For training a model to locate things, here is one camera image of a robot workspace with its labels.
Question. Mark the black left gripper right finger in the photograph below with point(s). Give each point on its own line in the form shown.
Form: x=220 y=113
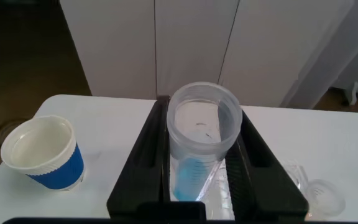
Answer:
x=266 y=186

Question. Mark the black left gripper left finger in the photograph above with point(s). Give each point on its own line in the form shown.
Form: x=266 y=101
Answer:
x=148 y=174

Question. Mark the blue pigment test tube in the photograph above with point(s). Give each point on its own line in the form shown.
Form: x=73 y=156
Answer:
x=191 y=174

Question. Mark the clear acrylic test tube rack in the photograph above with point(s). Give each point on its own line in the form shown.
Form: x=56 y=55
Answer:
x=219 y=189

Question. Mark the red pigment test tube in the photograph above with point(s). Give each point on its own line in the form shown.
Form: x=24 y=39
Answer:
x=325 y=199

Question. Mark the blue white paper cup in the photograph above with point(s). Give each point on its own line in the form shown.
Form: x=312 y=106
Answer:
x=61 y=174

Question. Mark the white partition foot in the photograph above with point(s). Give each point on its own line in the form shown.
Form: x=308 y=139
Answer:
x=352 y=93

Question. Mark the white angled partition panel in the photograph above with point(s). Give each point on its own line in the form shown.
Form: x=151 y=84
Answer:
x=328 y=56

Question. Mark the round floor socket cover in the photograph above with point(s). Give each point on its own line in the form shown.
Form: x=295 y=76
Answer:
x=9 y=132

